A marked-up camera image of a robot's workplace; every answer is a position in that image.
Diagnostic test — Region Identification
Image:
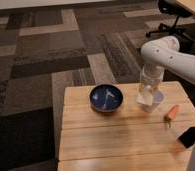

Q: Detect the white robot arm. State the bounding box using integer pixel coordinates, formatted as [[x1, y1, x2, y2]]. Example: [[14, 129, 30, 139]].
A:
[[141, 36, 195, 85]]

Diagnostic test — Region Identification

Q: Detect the dark blue ceramic bowl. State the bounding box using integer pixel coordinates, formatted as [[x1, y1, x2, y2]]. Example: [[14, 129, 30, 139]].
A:
[[89, 84, 123, 113]]

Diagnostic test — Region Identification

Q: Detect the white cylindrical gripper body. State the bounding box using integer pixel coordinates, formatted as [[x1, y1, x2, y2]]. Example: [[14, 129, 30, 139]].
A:
[[139, 64, 165, 93]]

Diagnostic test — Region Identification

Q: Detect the black office chair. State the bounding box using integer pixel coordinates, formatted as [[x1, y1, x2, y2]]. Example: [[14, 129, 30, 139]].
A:
[[145, 0, 195, 46]]

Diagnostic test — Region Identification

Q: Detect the orange toy carrot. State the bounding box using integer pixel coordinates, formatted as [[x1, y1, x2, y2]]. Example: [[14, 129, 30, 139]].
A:
[[164, 105, 179, 128]]

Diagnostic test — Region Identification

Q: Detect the white ceramic cup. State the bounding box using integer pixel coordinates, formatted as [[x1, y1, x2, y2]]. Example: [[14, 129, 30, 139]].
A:
[[142, 91, 164, 113]]

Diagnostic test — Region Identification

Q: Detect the white sponge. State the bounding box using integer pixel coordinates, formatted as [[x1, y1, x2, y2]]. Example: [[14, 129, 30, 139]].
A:
[[136, 92, 153, 106]]

